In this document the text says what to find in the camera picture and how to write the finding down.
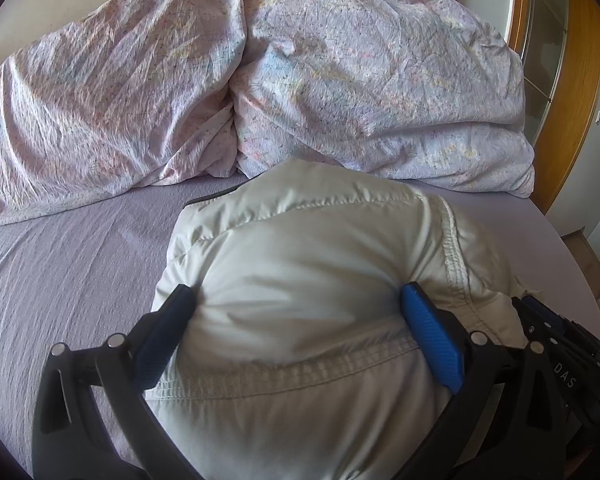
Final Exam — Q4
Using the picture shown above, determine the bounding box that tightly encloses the cream puffer jacket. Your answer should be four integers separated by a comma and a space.
146, 160, 526, 479

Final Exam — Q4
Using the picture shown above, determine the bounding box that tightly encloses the lavender bed sheet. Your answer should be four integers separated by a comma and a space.
0, 175, 600, 469

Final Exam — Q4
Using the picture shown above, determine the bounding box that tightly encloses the pink floral duvet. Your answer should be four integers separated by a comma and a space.
0, 0, 534, 226

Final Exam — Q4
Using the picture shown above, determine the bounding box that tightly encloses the wooden wardrobe frame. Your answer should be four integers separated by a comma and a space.
384, 0, 600, 216

